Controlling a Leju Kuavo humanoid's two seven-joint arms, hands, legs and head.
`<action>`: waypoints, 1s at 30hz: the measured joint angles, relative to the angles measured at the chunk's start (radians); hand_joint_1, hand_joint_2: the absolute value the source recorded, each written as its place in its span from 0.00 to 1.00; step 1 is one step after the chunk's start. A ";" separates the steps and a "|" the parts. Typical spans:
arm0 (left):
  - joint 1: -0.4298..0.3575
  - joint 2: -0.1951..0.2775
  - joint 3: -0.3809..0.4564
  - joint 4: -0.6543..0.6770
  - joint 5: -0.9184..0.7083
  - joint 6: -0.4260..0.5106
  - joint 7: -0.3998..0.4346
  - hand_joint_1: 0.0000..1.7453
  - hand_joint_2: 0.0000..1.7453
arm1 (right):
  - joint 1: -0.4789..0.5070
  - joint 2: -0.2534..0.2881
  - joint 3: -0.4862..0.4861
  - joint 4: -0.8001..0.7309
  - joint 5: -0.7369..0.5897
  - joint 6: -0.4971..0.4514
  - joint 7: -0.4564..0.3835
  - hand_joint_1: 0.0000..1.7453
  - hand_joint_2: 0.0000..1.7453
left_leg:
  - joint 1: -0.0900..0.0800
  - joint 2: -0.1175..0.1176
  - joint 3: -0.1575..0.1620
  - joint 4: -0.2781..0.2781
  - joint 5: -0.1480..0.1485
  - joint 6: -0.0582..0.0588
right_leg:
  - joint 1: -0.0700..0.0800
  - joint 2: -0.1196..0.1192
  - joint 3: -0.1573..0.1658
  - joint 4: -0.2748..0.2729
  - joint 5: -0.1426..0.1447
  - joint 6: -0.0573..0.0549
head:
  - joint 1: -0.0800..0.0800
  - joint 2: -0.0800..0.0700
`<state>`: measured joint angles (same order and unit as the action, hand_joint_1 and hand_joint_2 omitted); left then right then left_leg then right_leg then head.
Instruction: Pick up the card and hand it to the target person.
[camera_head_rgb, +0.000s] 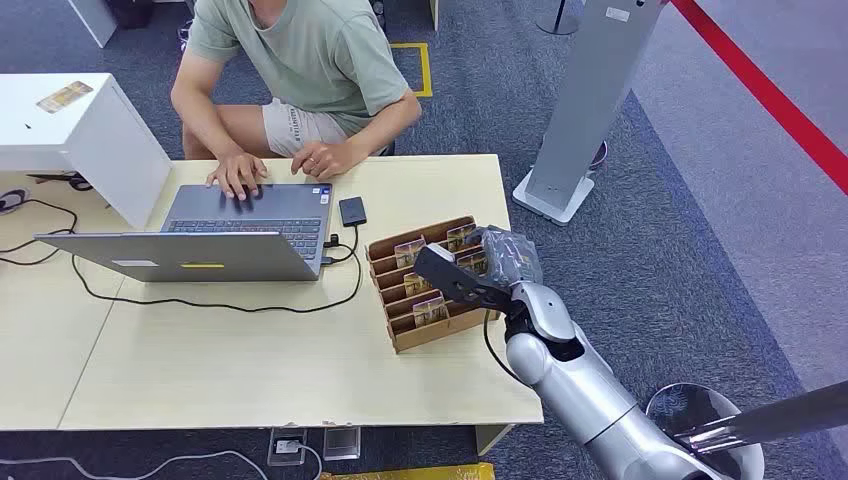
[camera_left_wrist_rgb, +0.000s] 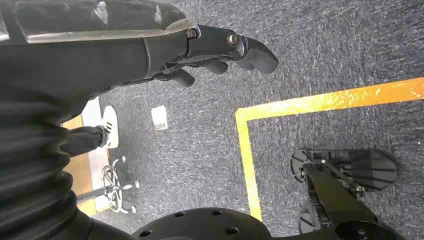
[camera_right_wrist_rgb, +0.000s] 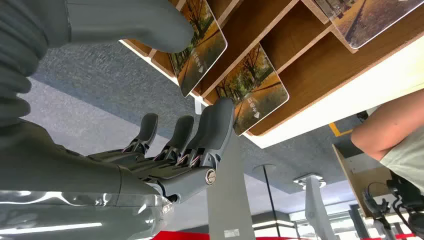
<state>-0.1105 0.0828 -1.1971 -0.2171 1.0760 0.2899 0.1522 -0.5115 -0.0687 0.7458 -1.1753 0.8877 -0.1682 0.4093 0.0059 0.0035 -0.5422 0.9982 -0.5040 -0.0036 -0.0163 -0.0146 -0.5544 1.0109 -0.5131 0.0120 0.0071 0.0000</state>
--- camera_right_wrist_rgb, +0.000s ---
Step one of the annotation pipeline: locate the ribbed grey right arm sleeve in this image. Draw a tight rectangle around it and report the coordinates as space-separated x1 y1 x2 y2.
0 0 69 128

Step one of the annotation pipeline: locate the black cable bundle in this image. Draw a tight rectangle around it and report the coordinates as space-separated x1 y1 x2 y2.
361 171 424 237

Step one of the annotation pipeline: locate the yellow floor tape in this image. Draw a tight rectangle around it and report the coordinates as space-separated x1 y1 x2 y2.
328 122 354 138

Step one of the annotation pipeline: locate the autumn trees picture card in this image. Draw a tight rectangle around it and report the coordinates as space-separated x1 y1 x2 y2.
312 0 424 50
168 0 228 98
215 43 290 137

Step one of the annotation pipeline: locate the red barrier strip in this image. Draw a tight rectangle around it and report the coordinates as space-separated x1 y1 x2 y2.
151 230 424 240

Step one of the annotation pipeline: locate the grey desk leg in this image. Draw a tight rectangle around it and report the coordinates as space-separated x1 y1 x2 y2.
205 130 257 240

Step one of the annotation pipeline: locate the brown wooden board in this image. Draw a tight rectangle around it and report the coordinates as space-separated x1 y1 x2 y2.
332 144 397 220

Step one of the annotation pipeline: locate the black pole with round base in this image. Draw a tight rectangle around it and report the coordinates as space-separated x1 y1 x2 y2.
252 163 282 238

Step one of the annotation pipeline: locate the wooden card rack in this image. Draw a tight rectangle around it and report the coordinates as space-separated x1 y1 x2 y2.
119 0 424 137

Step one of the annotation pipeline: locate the person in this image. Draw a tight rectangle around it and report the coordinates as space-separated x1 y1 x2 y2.
350 88 424 197

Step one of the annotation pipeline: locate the white stand column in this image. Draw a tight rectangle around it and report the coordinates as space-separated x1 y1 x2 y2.
293 173 337 240

